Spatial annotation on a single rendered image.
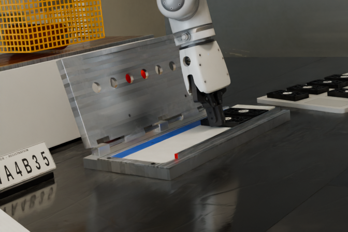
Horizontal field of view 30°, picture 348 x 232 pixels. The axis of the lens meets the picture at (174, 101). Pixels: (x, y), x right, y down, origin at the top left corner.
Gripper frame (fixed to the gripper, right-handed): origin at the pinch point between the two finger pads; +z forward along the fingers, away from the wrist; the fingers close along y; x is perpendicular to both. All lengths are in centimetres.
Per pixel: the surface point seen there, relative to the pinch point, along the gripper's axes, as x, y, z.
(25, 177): 15.6, -38.2, -0.3
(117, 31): 179, 173, -38
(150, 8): 178, 206, -47
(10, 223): -21, -69, -1
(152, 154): 1.6, -20.0, 2.3
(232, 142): -6.8, -6.2, 4.9
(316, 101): -6.5, 31.8, 5.1
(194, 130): 4.0, -2.9, 1.8
